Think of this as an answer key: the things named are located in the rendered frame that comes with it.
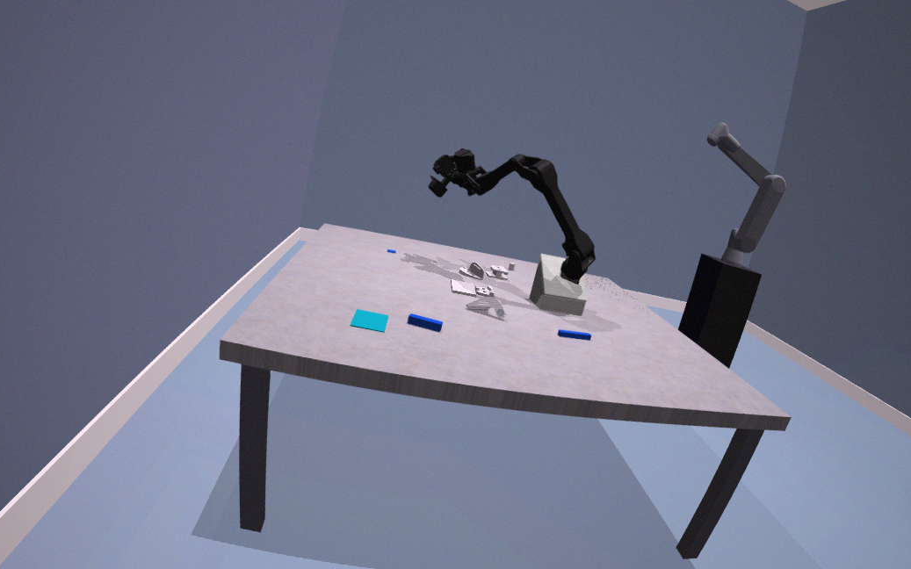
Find blue rectangular block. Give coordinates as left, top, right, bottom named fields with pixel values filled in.
left=407, top=313, right=443, bottom=332
left=557, top=330, right=591, bottom=341

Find teal flat rectangular plate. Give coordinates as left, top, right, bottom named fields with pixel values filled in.
left=351, top=309, right=388, bottom=332

